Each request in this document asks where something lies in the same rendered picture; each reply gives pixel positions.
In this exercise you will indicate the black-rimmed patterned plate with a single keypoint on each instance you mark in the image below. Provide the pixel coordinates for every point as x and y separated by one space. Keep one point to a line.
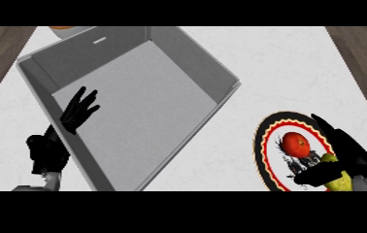
269 146

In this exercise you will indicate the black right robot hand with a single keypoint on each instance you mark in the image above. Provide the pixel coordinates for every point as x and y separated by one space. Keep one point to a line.
351 152

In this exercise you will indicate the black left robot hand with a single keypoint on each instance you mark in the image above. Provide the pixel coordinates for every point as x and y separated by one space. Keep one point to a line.
48 152

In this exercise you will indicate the orange fruit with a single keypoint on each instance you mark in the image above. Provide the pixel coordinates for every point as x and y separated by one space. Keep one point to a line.
61 27

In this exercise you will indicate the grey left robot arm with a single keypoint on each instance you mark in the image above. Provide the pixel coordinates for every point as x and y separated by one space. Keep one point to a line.
52 181

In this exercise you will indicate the red tomato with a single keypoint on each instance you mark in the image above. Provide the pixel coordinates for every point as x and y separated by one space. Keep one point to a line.
297 144

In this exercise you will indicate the yellow-green pear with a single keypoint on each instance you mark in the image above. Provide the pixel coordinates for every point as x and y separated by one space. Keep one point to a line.
341 182

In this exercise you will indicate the grey open box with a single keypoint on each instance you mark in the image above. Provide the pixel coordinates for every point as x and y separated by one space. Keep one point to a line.
144 114

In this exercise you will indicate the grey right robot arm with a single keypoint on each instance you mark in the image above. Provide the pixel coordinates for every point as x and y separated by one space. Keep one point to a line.
360 183

